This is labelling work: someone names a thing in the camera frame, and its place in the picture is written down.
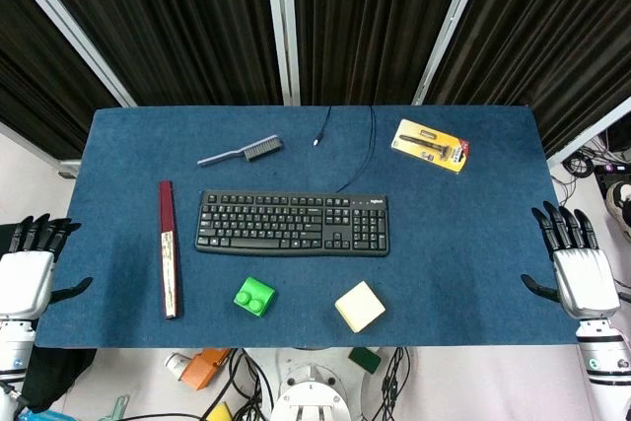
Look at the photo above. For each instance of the cream yellow cube block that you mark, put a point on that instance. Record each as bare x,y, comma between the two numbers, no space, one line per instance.
360,306

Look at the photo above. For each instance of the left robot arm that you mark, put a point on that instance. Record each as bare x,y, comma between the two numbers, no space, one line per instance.
14,347

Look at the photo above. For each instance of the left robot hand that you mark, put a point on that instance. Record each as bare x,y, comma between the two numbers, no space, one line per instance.
24,278

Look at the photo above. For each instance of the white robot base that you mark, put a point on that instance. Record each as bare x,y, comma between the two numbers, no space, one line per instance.
313,389

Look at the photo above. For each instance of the black cloth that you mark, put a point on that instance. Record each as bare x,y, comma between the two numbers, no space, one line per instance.
54,376

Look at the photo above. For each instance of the green toy building block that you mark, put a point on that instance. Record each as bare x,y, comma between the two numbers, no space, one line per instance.
254,296

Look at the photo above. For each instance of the black computer keyboard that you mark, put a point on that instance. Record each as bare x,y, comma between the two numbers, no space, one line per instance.
292,224

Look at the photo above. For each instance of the black pleated curtain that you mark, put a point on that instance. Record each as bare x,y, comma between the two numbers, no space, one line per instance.
148,21

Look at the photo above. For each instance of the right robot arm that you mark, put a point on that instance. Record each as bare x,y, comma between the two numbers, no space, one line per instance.
604,357

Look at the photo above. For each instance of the yellow sponge block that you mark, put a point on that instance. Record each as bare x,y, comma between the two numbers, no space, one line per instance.
220,412

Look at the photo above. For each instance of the yellow packaged tool blister card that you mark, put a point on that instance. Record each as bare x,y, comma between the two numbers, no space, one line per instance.
430,146

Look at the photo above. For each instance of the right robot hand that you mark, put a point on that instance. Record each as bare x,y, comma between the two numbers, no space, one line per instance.
584,280

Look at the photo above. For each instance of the blue felt table mat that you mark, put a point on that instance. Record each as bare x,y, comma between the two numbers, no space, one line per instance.
305,229

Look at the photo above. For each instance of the white metal frame post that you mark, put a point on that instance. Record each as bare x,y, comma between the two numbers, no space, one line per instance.
589,137
449,26
282,24
69,26

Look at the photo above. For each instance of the dark green square block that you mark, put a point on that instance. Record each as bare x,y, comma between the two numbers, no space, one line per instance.
365,359

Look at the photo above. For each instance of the sneaker shoe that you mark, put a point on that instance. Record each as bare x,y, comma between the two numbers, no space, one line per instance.
621,206

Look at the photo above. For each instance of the orange and white device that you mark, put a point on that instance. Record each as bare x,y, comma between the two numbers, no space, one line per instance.
199,367

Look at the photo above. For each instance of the teal plastic clamp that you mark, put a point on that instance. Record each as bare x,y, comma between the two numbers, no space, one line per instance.
117,408

